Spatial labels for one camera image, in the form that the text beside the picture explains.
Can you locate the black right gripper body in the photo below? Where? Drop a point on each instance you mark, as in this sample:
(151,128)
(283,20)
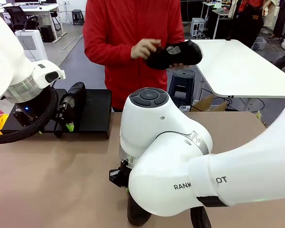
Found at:
(121,174)

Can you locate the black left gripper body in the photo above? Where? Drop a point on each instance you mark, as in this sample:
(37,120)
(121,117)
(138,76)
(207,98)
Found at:
(38,109)

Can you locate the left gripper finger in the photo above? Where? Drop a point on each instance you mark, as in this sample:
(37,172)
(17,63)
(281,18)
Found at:
(20,118)
(66,114)

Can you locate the black leather shoe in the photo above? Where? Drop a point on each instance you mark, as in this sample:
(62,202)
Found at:
(187,54)
(137,213)
(78,95)

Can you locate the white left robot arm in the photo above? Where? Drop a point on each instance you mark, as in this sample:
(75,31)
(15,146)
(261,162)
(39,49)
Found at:
(4,59)

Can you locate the person's right forearm red sleeve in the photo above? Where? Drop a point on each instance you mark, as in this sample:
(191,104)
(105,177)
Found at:
(104,55)

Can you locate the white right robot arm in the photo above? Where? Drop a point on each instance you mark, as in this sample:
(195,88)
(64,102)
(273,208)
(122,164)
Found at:
(156,123)

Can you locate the black metal shoe stand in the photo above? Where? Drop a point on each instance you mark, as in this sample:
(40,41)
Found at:
(97,111)
(9,126)

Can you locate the person's right hand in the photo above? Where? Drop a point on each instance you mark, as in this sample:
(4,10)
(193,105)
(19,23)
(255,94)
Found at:
(142,50)

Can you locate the person's left hand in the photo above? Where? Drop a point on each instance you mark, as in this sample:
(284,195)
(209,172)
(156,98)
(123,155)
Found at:
(177,65)

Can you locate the white air purifier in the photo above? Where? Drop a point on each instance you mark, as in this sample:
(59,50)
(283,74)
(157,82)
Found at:
(33,45)

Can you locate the black computer tower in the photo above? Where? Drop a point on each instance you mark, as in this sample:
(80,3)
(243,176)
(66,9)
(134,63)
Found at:
(47,33)

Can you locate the black office swivel chair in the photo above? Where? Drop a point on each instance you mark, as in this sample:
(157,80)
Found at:
(19,16)

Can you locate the small grey plastic stool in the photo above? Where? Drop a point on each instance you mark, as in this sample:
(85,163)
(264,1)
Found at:
(77,16)

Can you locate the white office desk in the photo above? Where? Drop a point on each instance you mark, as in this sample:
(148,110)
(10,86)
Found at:
(47,8)

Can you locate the brown cardboard box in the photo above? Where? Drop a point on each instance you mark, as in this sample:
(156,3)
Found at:
(204,104)

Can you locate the person's red jacket torso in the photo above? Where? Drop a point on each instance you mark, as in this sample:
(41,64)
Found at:
(133,21)

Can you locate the dark blue plastic stool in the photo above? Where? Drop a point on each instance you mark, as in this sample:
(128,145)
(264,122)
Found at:
(183,78)

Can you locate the white computer case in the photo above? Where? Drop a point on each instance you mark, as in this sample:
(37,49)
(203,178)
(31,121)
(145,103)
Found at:
(197,26)

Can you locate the large white table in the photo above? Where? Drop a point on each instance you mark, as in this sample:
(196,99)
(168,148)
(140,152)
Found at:
(240,69)

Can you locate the small white background table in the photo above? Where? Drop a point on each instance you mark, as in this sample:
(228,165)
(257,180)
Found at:
(218,12)

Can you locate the grey-blue storage bin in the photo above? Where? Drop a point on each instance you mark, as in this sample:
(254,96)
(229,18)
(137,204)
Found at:
(259,44)

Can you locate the background person black apron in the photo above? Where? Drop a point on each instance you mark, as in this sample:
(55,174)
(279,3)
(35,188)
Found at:
(249,21)

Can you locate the background person dark trousers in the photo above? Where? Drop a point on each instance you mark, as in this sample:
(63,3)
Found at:
(281,16)

